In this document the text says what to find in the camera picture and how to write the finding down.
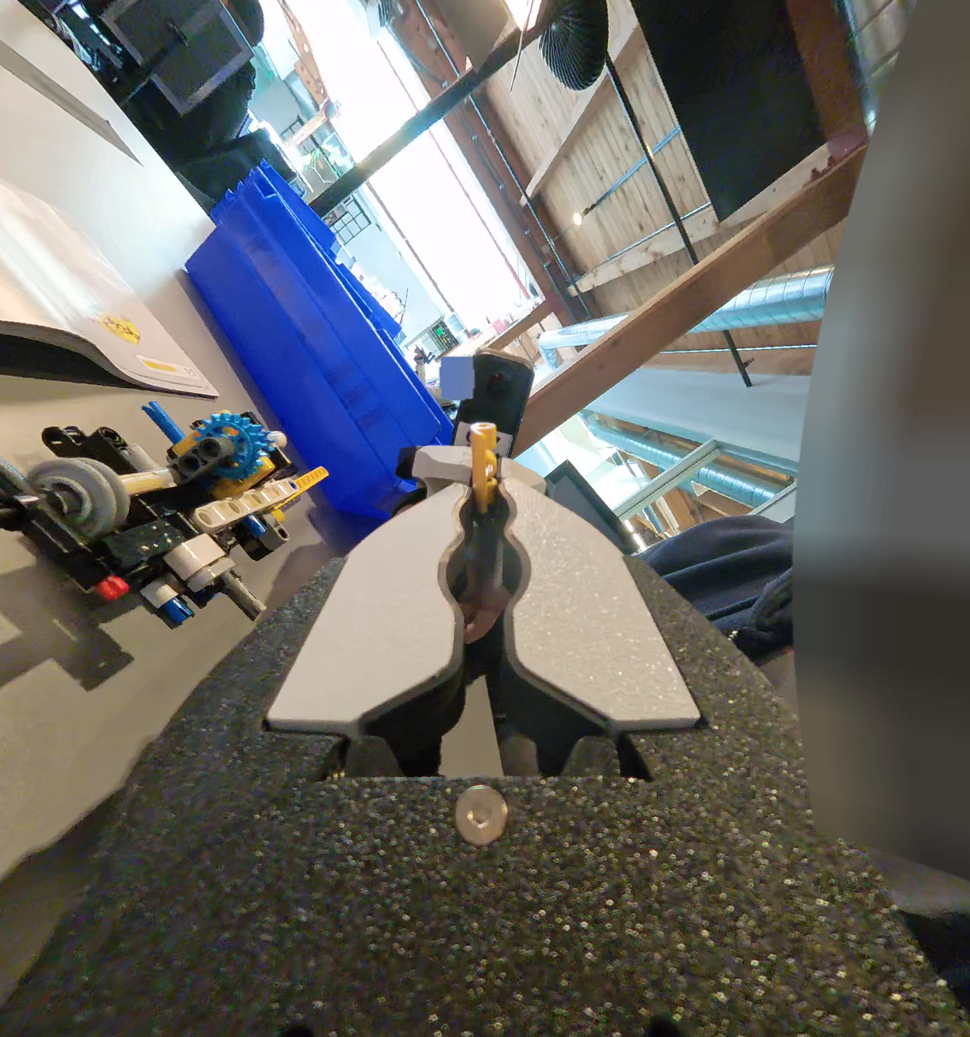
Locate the yellow lego connector piece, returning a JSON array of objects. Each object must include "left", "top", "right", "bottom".
[{"left": 469, "top": 421, "right": 501, "bottom": 517}]

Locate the open instruction booklet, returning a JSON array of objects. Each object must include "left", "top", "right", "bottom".
[{"left": 0, "top": 158, "right": 220, "bottom": 400}]

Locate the metal air duct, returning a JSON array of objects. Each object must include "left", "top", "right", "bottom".
[{"left": 537, "top": 267, "right": 834, "bottom": 353}]

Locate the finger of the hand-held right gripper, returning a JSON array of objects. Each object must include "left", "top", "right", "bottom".
[
  {"left": 412, "top": 442, "right": 481, "bottom": 489},
  {"left": 495, "top": 456, "right": 549, "bottom": 494}
]

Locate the lego vehicle model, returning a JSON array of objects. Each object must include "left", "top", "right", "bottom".
[{"left": 0, "top": 401, "right": 329, "bottom": 629}]

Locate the large blue storage bin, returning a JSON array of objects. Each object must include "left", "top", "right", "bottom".
[{"left": 184, "top": 223, "right": 454, "bottom": 520}]

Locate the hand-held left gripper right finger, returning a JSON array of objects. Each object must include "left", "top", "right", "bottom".
[{"left": 500, "top": 480, "right": 702, "bottom": 732}]

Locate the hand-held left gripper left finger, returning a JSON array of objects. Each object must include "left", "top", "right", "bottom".
[{"left": 265, "top": 483, "right": 473, "bottom": 737}]

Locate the person's right hand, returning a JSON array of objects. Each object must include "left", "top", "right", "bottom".
[{"left": 462, "top": 585, "right": 512, "bottom": 645}]

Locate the wood-framed dark panel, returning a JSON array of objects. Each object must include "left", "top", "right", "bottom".
[{"left": 631, "top": 0, "right": 868, "bottom": 226}]

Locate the row of blue bins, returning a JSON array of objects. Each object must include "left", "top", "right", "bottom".
[{"left": 210, "top": 158, "right": 409, "bottom": 341}]

